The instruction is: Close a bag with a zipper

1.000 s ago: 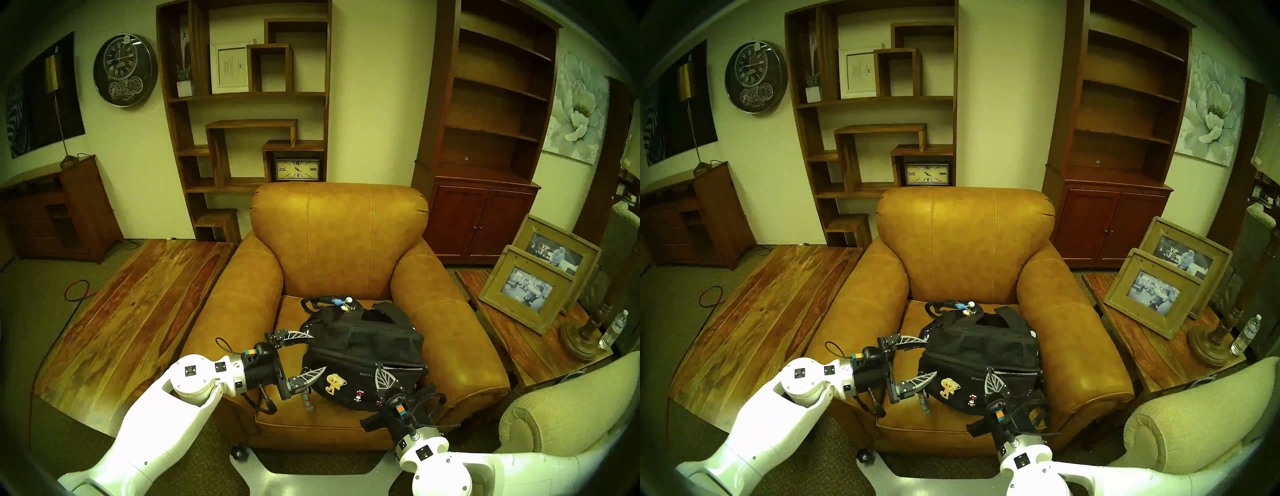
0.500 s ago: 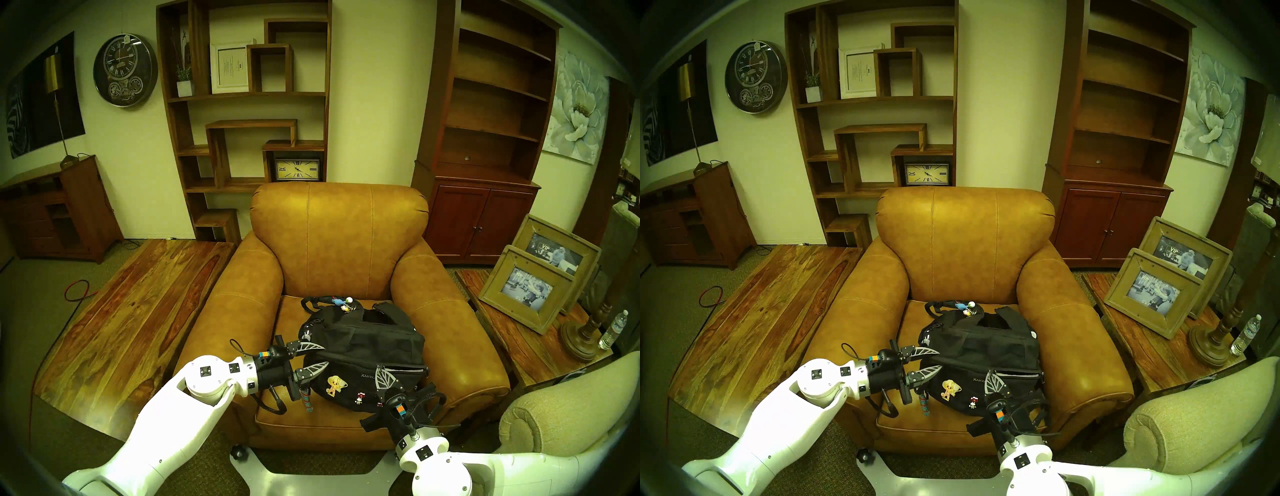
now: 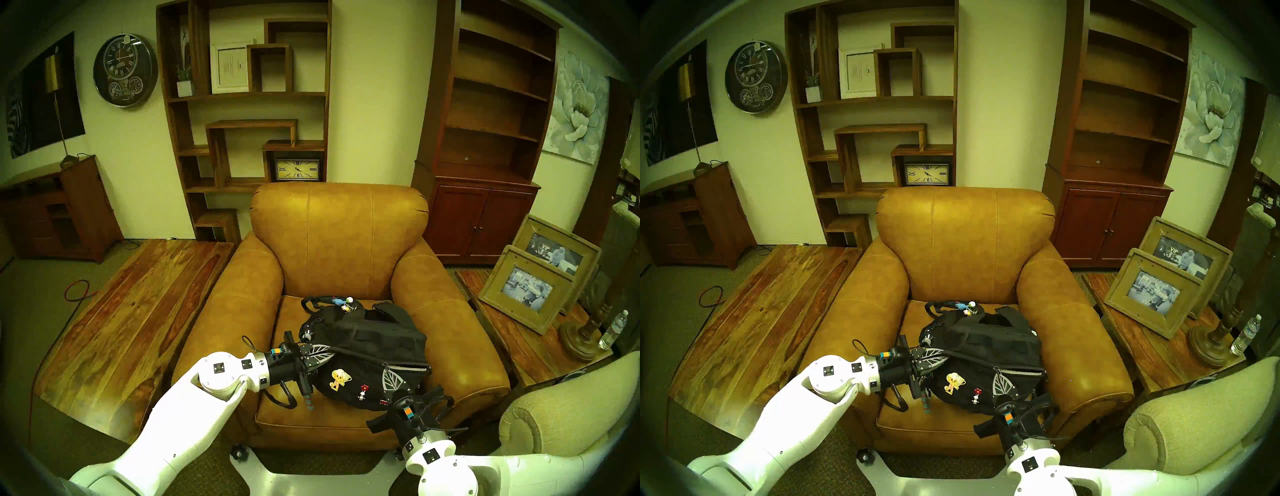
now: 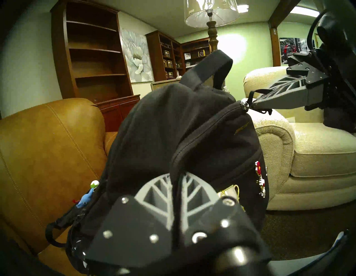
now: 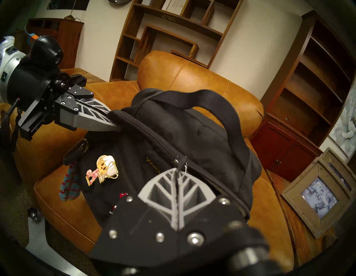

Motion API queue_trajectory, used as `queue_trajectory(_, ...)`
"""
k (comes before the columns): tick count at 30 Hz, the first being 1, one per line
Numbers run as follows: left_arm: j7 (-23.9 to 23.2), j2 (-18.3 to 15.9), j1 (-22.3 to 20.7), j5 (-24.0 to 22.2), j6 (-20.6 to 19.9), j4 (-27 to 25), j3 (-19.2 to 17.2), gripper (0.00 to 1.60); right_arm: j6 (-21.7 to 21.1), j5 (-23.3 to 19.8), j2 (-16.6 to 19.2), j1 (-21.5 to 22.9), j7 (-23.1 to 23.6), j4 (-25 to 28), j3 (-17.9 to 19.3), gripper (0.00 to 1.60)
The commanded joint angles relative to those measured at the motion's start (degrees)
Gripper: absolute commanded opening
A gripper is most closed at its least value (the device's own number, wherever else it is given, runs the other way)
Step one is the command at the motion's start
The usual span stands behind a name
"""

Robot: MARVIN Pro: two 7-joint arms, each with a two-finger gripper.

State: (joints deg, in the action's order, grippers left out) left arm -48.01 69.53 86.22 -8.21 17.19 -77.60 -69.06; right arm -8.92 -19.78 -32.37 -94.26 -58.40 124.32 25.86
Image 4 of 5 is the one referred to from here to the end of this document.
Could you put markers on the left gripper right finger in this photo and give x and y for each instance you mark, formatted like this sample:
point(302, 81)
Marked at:
point(222, 239)

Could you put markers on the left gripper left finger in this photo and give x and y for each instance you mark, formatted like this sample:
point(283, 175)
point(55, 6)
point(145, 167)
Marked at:
point(130, 236)

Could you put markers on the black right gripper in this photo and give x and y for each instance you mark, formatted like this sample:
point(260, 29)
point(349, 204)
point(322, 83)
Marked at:
point(342, 69)

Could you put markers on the black zipper backpack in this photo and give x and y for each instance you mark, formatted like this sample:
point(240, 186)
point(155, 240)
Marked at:
point(172, 128)

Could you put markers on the cartoon girl enamel pin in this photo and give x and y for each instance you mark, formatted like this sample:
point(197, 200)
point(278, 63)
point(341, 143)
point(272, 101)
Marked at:
point(230, 192)

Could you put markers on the ceiling light panel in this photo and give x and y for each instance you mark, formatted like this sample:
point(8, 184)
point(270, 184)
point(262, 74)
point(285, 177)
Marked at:
point(242, 8)
point(304, 11)

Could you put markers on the beige fabric armchair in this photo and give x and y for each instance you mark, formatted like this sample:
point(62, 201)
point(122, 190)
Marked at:
point(319, 150)

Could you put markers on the red white figure pin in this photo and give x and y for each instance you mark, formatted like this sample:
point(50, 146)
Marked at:
point(259, 168)

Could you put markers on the dark bookcase with small frames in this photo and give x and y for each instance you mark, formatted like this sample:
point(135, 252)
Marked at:
point(155, 55)
point(194, 44)

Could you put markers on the turned wood table lamp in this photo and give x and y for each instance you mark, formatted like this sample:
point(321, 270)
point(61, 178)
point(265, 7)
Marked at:
point(211, 14)

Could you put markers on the tan leather armchair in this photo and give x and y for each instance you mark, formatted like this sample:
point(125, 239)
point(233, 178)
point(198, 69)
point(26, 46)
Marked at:
point(50, 155)

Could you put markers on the white flower painting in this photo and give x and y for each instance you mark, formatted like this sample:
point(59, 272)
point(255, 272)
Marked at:
point(137, 55)

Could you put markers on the cherry wood bookcase hutch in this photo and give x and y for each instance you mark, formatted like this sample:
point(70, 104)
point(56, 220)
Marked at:
point(91, 64)

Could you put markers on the dark wall photo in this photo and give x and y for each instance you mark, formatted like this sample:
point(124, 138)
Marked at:
point(292, 50)

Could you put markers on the dark wooden post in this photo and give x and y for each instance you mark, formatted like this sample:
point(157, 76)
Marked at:
point(276, 41)

